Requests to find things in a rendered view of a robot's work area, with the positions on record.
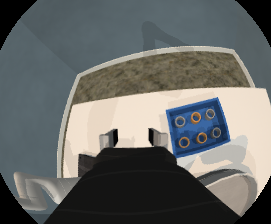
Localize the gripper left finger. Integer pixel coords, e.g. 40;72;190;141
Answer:
99;129;118;151

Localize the blue crate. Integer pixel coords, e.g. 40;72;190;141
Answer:
165;97;231;158

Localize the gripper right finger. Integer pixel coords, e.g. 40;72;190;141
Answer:
148;128;168;150

